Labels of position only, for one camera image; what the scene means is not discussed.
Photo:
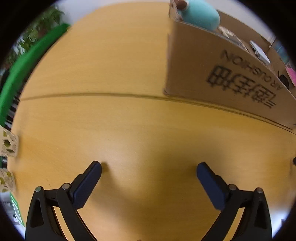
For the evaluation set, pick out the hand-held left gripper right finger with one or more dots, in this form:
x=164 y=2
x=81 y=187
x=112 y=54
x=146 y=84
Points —
x=209 y=185

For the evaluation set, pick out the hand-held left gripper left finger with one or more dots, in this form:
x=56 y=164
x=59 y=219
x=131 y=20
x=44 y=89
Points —
x=87 y=183

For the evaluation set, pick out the cardboard box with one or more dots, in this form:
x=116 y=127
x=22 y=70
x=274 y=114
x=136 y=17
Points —
x=196 y=64

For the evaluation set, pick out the green and white packet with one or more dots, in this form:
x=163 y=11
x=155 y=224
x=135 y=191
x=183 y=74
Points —
x=16 y=208

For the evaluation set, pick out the leaf print paper cup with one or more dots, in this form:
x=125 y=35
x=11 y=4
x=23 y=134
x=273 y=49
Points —
x=9 y=143
x=7 y=180

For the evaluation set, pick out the dark blurred object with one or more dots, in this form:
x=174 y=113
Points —
x=283 y=80

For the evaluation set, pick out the green cloth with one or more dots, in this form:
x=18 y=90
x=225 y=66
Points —
x=27 y=62

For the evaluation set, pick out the pink plush bear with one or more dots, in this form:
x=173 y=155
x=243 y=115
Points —
x=291 y=75

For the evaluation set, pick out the white flat object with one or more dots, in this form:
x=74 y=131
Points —
x=260 y=51

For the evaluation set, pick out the green potted plant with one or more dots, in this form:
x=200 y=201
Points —
x=39 y=25

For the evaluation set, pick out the teal and pink plush pig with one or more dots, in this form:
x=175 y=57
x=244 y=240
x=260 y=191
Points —
x=200 y=14

